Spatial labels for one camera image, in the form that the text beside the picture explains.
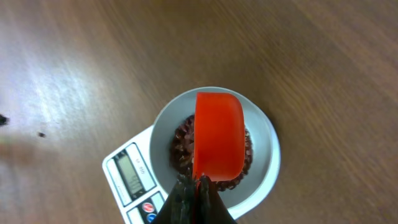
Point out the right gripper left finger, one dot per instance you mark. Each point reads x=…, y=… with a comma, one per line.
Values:
x=180, y=204

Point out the orange measuring scoop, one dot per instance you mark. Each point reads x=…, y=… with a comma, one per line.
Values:
x=219, y=136

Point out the red beans in bowl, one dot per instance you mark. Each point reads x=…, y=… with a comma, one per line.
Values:
x=182, y=152

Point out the white digital kitchen scale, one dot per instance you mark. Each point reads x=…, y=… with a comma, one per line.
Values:
x=134, y=186

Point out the white round bowl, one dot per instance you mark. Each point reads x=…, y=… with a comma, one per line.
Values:
x=264, y=170

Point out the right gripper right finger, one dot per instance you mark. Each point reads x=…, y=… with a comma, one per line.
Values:
x=209, y=207

